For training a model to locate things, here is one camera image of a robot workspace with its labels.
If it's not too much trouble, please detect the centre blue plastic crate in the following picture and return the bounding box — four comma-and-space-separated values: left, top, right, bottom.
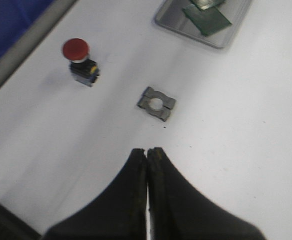
0, 0, 55, 76

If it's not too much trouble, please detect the green perforated circuit board front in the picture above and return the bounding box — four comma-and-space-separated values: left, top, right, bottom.
182, 4, 232, 37

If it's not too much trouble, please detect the red emergency stop button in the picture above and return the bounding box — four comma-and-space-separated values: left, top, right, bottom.
62, 38, 100, 87

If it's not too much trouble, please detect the grey split clamp block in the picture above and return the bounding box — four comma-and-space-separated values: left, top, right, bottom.
137, 86, 176, 122

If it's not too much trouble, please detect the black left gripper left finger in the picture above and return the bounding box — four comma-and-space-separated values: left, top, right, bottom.
42, 148, 147, 240

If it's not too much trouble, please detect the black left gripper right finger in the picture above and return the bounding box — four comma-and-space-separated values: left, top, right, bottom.
147, 147, 265, 240

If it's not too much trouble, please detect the silver metal tray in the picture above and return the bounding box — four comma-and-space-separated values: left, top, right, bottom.
155, 0, 251, 49

